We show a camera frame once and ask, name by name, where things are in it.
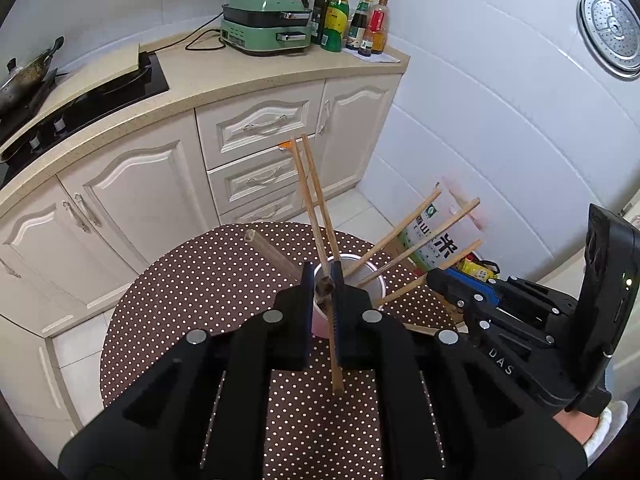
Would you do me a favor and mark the metal steamer plate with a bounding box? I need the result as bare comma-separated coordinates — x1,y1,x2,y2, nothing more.
576,0,640,81

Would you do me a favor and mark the green electric grill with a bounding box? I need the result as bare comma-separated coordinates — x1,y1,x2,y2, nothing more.
219,0,314,57

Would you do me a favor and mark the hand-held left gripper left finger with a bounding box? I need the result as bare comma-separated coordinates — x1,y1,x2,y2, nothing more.
57,260,316,480

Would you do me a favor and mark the cardboard box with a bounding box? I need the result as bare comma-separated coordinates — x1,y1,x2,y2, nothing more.
385,232,426,276

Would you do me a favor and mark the white paper sheet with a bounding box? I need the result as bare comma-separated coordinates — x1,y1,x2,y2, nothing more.
344,46,402,65

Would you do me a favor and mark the white green rice bag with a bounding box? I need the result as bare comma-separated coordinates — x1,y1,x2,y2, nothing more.
402,176,485,275

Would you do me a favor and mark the red label sauce bottle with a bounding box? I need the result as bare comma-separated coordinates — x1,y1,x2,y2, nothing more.
369,0,391,55

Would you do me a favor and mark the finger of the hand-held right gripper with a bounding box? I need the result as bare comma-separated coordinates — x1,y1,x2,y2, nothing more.
427,269,551,341
442,267,578,321

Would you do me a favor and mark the dark oil bottle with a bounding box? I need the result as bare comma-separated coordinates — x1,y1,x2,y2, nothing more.
309,0,335,46

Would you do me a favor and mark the person's right forearm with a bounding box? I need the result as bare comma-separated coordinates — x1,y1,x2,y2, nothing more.
552,400,630,467

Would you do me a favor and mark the black gas hob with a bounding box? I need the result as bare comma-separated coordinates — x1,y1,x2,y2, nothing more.
0,51,170,177

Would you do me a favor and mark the cream kitchen base cabinet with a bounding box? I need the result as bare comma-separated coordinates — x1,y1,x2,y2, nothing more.
0,30,412,428

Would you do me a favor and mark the round polka-dot table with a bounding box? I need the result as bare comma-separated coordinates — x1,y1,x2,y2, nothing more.
99,221,468,480

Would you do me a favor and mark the beige stone board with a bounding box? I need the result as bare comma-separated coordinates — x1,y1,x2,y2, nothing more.
20,42,142,128

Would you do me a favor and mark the soy sauce bottle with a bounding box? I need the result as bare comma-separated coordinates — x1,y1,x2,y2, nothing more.
346,0,374,52

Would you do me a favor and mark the steel wok with lid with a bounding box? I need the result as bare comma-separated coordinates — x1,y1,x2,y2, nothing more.
0,35,66,117

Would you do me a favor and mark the green bottle yellow cap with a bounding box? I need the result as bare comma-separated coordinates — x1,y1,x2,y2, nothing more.
321,0,350,54

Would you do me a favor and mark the black power cable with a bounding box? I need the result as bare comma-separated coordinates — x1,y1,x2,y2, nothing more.
184,9,237,53

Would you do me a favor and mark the pink paper cup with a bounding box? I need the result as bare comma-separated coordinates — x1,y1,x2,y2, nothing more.
310,255,388,338

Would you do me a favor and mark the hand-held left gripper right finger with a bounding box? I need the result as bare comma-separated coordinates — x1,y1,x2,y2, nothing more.
330,259,588,480

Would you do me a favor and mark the cream cabinet drawer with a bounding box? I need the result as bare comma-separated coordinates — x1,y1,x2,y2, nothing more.
195,81,326,171
218,186,307,226
206,152,313,217

